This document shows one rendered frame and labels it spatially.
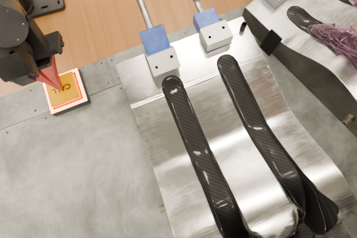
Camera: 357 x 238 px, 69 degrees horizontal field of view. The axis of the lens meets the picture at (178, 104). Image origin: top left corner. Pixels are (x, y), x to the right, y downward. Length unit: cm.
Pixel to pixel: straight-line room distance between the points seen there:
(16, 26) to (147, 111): 23
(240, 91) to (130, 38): 29
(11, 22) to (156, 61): 21
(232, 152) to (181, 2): 38
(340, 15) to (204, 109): 34
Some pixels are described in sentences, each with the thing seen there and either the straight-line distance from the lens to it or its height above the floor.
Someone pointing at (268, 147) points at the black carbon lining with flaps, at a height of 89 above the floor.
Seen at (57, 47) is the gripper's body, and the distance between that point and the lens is 50.
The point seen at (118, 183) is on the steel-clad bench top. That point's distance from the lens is 55.
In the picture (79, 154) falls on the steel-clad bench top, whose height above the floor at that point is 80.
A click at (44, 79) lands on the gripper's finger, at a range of 54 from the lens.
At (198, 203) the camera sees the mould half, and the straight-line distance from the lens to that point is 42.
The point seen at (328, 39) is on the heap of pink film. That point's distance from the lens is 57.
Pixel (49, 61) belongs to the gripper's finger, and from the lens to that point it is 51.
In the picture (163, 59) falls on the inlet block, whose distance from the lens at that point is 45.
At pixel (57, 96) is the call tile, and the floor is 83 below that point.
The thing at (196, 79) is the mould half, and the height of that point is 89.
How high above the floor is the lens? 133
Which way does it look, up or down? 75 degrees down
